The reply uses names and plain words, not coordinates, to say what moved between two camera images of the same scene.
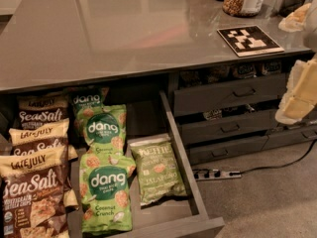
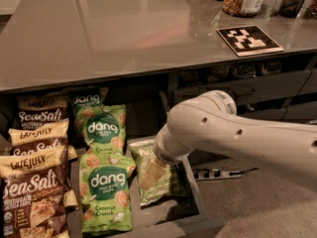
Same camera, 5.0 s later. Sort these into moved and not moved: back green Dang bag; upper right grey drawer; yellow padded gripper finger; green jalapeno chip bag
Moved: yellow padded gripper finger
Not moved: upper right grey drawer; green jalapeno chip bag; back green Dang bag
